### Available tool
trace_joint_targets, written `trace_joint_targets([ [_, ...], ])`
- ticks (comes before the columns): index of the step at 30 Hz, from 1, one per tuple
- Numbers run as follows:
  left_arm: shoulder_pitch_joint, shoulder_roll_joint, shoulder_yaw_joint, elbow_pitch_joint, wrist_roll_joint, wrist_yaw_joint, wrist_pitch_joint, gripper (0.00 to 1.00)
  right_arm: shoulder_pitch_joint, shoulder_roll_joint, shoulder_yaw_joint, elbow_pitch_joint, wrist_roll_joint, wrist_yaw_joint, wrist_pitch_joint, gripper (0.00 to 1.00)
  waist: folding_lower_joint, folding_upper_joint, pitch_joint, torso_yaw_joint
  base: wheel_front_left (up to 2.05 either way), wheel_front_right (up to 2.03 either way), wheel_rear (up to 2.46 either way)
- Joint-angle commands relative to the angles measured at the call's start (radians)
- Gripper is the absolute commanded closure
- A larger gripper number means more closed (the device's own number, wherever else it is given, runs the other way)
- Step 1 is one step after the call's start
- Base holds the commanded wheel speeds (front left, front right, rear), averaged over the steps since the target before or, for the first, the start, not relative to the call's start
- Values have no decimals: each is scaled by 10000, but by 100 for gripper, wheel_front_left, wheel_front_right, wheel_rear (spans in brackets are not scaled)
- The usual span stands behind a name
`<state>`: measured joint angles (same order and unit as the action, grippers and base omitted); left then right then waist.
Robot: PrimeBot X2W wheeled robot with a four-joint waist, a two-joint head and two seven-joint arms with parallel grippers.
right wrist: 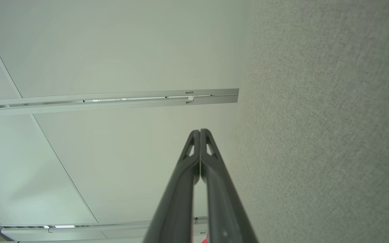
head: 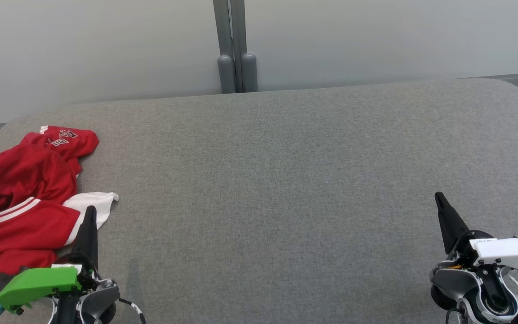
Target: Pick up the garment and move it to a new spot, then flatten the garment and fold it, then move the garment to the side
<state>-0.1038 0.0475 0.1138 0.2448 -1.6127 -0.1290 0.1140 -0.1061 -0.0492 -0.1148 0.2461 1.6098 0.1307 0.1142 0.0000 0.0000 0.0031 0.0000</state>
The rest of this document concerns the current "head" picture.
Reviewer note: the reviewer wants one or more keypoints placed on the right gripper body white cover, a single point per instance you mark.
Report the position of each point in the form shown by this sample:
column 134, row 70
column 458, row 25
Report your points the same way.
column 511, row 252

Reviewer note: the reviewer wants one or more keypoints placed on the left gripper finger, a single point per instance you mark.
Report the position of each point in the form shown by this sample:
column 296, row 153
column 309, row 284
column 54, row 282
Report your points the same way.
column 88, row 234

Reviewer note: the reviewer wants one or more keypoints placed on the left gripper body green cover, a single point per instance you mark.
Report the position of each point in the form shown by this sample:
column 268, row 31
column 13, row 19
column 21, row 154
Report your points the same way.
column 34, row 283

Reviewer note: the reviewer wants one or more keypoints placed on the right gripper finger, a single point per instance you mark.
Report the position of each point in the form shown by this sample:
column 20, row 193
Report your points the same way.
column 450, row 225

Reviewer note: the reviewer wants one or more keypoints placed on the red shirt with white sleeves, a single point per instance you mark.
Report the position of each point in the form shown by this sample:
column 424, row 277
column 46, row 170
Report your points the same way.
column 16, row 238

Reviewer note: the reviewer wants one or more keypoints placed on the red shorts with white trim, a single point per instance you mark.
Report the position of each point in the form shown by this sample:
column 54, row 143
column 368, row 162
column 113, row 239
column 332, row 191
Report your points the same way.
column 25, row 171

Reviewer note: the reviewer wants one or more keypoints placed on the grey double partition post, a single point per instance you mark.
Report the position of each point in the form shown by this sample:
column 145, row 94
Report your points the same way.
column 224, row 27

